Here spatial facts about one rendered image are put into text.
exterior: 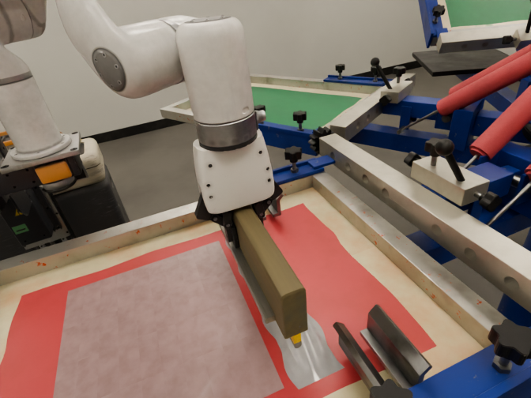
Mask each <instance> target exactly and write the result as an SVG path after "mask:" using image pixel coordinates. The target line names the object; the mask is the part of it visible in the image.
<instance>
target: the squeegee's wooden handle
mask: <svg viewBox="0 0 531 398"><path fill-rule="evenodd" d="M231 212H232V221H233V223H234V225H235V226H236V230H237V234H238V238H239V245H240V249H241V250H242V252H243V255H244V257H245V258H246V260H247V262H248V264H249V266H250V268H251V270H252V272H253V274H254V276H255V278H256V280H257V281H258V284H259V286H260V288H261V289H262V292H263V294H264V296H265V298H266V299H267V301H268V303H269V305H270V307H271V309H272V311H273V313H274V315H275V320H276V322H277V324H278V326H279V328H280V330H281V332H282V334H283V336H284V338H285V339H288V338H290V337H292V336H295V335H297V334H300V333H301V332H305V331H307V330H308V324H307V294H306V289H305V287H304V286H303V285H302V283H301V282H300V280H299V278H298V277H297V275H296V274H295V273H294V271H293V270H292V268H291V266H290V264H289V263H288V262H287V260H286V259H285V257H284V255H283V254H282V252H281V251H280V250H279V248H278V247H277V245H276V243H275V242H274V241H273V239H272V237H271V236H270V234H269V232H268V231H267V230H266V228H265V227H264V225H263V224H262V222H261V220H260V219H259V218H258V216H257V215H256V213H255V212H254V210H253V209H252V207H251V206H250V205H246V206H243V207H241V208H236V209H233V210H231Z"/></svg>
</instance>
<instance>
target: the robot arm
mask: <svg viewBox="0 0 531 398"><path fill-rule="evenodd" d="M55 2H56V6H57V9H58V14H59V16H60V19H61V22H62V25H63V27H64V29H65V31H66V34H67V35H68V37H69V39H70V41H71V43H72V44H73V45H74V47H75V48H76V49H77V51H78V52H79V53H80V55H81V56H82V57H83V59H84V60H85V61H86V62H87V63H88V65H89V66H90V67H91V68H92V70H93V71H94V72H95V74H96V75H97V76H98V77H99V79H101V80H102V82H103V83H105V85H106V86H108V87H109V89H111V90H112V91H113V92H115V93H117V94H118V95H120V96H123V97H126V98H130V99H136V98H141V97H144V96H148V95H151V94H153V93H155V92H158V91H160V90H163V89H165V88H168V87H170V86H172V85H174V84H179V83H182V82H184V81H185V82H186V89H187V92H188V96H189V100H190V106H191V110H192V114H193V117H194V124H195V127H196V130H197V135H198V139H197V140H195V141H194V143H193V152H194V166H195V172H196V176H197V181H198V188H199V192H200V197H199V199H198V203H197V206H196V209H195V212H194V214H195V215H196V218H197V219H198V220H212V221H213V222H214V223H218V224H219V225H222V226H224V230H225V234H226V237H227V240H228V242H233V244H234V246H235V248H236V249H237V248H239V247H240V245H239V238H238V234H237V230H236V226H235V225H234V223H233V221H232V212H231V210H233V209H236V208H241V207H243V206H246V205H251V207H252V209H253V210H254V212H255V213H256V215H257V216H258V218H259V219H260V220H261V222H262V224H263V225H264V223H263V217H264V216H265V215H266V213H265V211H266V210H267V208H268V207H269V206H270V205H271V204H272V201H273V200H275V199H276V198H277V197H279V196H280V195H281V194H282V193H283V190H282V189H281V188H280V187H279V185H278V184H277V183H276V182H275V180H274V179H273V171H272V167H271V163H270V159H269V153H268V151H267V147H266V143H265V140H264V137H263V136H262V132H261V131H260V129H259V128H258V124H259V123H260V122H261V121H265V120H266V113H265V112H264V111H256V110H255V109H254V101H253V95H252V88H251V82H250V70H249V64H248V57H247V45H246V39H245V34H244V29H243V26H242V24H241V22H240V21H239V20H238V19H236V18H235V17H231V16H225V15H220V16H215V17H211V16H208V17H203V18H196V17H189V16H183V15H177V16H170V17H163V18H159V19H152V20H148V21H142V22H137V23H133V24H126V25H123V26H119V27H118V26H116V25H115V23H114V22H113V21H112V20H111V18H110V17H109V16H108V15H107V14H106V13H105V12H104V10H103V9H102V7H101V6H100V4H99V3H98V2H97V0H55ZM46 20H47V0H0V121H1V123H2V125H3V126H4V128H5V130H6V132H7V133H8V135H9V138H10V139H11V141H12V142H13V144H14V146H15V148H14V149H12V151H11V152H10V155H11V157H12V158H13V159H14V160H20V161H22V160H35V159H39V158H42V157H45V156H49V155H51V154H54V153H56V152H59V151H61V150H63V149H64V148H65V147H67V146H68V145H69V144H70V143H71V138H70V136H69V135H67V134H64V133H60V132H59V130H58V127H57V125H56V123H55V120H54V119H53V117H52V115H51V113H50V110H49V108H48V106H47V104H46V102H45V100H44V98H43V95H42V93H41V91H40V89H39V87H38V85H37V83H36V81H35V78H34V76H33V75H32V72H31V70H30V69H29V67H28V66H27V64H26V63H25V62H24V61H23V60H22V59H21V58H19V57H18V56H16V55H15V54H14V53H12V52H11V51H9V50H7V49H6V48H5V47H4V45H6V44H9V43H15V42H20V41H24V40H28V39H34V38H37V37H39V36H41V35H42V34H43V33H44V31H45V28H46Z"/></svg>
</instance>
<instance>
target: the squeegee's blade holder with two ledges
mask: <svg viewBox="0 0 531 398"><path fill-rule="evenodd" d="M219 226H220V229H221V230H222V232H223V235H224V237H225V239H226V241H227V243H228V245H229V248H230V250H231V252H232V254H233V256H234V258H235V261H236V263H237V265H238V266H239V269H240V271H241V273H242V275H243V278H244V279H245V281H246V283H247V286H248V288H249V290H250V292H251V294H252V296H253V299H254V301H255V303H256V305H257V307H258V309H259V312H260V314H261V315H262V318H263V320H264V322H265V323H266V324H268V323H270V322H272V321H275V315H274V313H273V311H272V309H271V307H270V305H269V303H268V301H267V299H266V297H265V296H264V294H263V292H262V289H261V288H260V286H259V284H258V281H257V280H256V278H255V276H254V274H253V272H252V270H251V268H250V266H249V264H248V262H247V260H246V258H245V257H244V255H243V252H242V250H241V249H240V247H239V248H237V249H236V248H235V246H234V244H233V242H228V240H227V237H226V234H225V230H224V226H222V225H219Z"/></svg>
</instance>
